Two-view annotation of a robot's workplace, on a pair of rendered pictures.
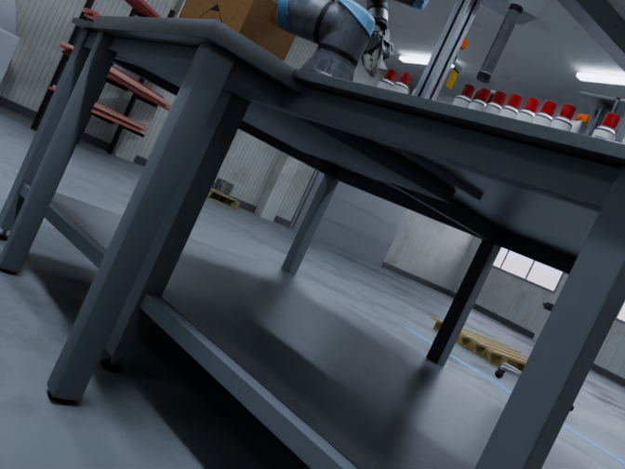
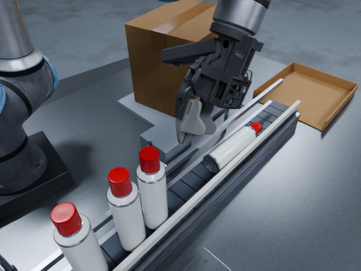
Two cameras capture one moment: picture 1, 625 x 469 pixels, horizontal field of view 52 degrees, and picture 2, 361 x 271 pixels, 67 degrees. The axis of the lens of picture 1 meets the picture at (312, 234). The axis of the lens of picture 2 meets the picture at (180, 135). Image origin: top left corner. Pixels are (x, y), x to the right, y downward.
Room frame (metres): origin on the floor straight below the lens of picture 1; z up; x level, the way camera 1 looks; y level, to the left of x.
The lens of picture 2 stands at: (2.11, -0.33, 1.41)
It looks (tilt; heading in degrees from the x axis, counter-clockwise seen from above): 42 degrees down; 88
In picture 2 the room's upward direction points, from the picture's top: straight up
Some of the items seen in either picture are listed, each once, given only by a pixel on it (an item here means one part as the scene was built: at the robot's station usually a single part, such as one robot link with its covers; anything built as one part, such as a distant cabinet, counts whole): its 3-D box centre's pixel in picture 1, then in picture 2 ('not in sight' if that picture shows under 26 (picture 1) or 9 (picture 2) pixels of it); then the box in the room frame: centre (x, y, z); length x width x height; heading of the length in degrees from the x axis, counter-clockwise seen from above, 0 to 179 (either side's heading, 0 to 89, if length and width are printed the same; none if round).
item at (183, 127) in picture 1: (215, 231); not in sight; (1.85, 0.26, 0.39); 0.86 x 0.83 x 0.79; 37
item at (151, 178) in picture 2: (379, 100); (152, 190); (2.07, -0.01, 0.98); 0.05 x 0.05 x 0.20
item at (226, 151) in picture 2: not in sight; (235, 143); (2.27, 0.19, 0.91); 0.20 x 0.05 x 0.05; 43
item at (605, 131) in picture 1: (594, 154); not in sight; (1.55, -0.54, 0.98); 0.05 x 0.05 x 0.20
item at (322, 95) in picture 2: not in sight; (305, 91); (2.60, 0.51, 0.85); 0.30 x 0.26 x 0.04; 45
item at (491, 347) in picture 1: (496, 351); not in sight; (6.01, -2.05, 0.05); 1.25 x 0.82 x 0.11; 127
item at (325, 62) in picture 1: (330, 71); (7, 156); (1.71, 0.14, 0.93); 0.15 x 0.15 x 0.10
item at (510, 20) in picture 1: (499, 43); not in sight; (1.71, -0.24, 1.18); 0.04 x 0.04 x 0.21
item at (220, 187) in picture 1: (201, 181); not in sight; (9.88, 1.92, 0.17); 1.18 x 0.82 x 0.33; 127
